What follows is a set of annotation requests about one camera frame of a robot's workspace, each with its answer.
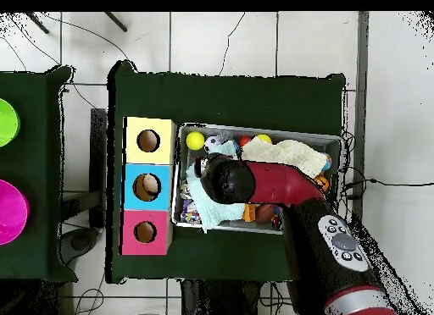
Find dark green tablecloth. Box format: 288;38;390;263
0;64;79;284
105;59;348;285

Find grey floor cable duct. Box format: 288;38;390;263
351;11;370;202

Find mint green cloth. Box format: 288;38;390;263
185;139;247;234

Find orange plastic tray block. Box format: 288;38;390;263
242;202;257;223

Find brown toy football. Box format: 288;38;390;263
254;203;276;224

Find magenta plate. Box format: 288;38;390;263
0;179;31;246

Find colourful candy packet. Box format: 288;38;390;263
179;197;203;224

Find orange toy basketball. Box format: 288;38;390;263
313;174;331;193

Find small soccer ball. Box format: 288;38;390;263
203;135;221;153

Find silver mesh bin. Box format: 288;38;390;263
170;122;343;235

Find black tripod leg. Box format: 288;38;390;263
25;11;51;35
103;11;129;33

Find green plate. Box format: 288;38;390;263
0;97;21;149

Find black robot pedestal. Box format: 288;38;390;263
181;279;262;315

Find cream cloth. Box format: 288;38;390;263
241;135;328;179

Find black power cable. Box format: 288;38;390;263
342;177;434;191

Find wooden three-hole box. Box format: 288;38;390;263
118;116;178;257

